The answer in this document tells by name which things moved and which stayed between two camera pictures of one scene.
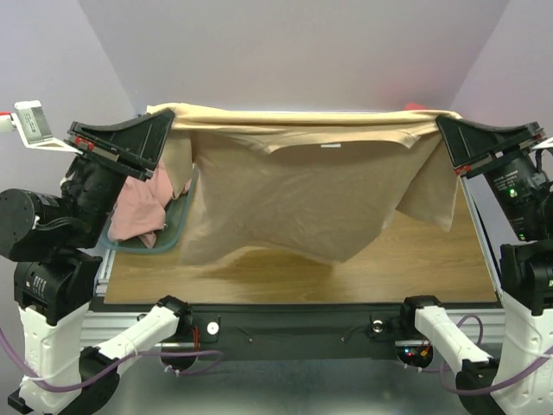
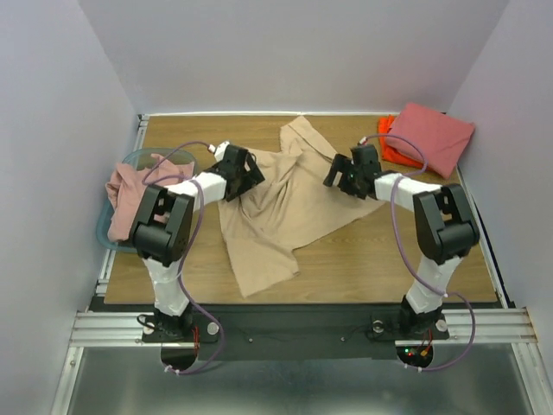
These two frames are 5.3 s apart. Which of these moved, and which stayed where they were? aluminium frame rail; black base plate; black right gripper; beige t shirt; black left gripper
Moved: black left gripper; beige t shirt; black right gripper
Stayed: black base plate; aluminium frame rail
